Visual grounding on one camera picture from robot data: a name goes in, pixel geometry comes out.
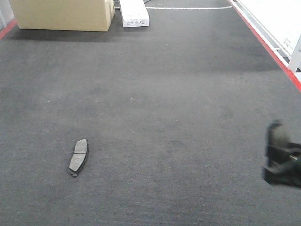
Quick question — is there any grey brake pad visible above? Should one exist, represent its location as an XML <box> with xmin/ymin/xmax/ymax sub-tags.
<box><xmin>262</xmin><ymin>120</ymin><xmax>293</xmax><ymax>186</ymax></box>
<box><xmin>69</xmin><ymin>138</ymin><xmax>88</xmax><ymax>177</ymax></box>

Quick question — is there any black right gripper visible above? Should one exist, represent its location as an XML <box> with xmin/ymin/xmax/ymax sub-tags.
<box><xmin>282</xmin><ymin>142</ymin><xmax>301</xmax><ymax>188</ymax></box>

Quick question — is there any white long carton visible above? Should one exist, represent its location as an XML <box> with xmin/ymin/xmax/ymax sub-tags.
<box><xmin>119</xmin><ymin>0</ymin><xmax>150</xmax><ymax>28</ymax></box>

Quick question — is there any white side rail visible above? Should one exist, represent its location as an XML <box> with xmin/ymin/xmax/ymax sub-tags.
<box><xmin>230</xmin><ymin>0</ymin><xmax>301</xmax><ymax>85</ymax></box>

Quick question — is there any cardboard box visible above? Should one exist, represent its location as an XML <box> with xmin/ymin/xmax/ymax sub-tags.
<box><xmin>10</xmin><ymin>0</ymin><xmax>115</xmax><ymax>32</ymax></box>

